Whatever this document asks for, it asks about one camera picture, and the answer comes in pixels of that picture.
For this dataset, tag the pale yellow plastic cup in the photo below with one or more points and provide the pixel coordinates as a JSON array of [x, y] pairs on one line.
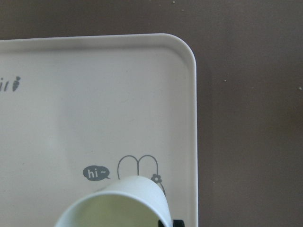
[[134, 201]]

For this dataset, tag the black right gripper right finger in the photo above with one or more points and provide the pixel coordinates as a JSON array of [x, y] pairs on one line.
[[178, 223]]

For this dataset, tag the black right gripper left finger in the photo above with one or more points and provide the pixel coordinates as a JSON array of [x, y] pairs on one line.
[[160, 224]]

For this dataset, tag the cream rabbit tray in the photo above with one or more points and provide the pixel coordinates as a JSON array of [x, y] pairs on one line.
[[78, 113]]

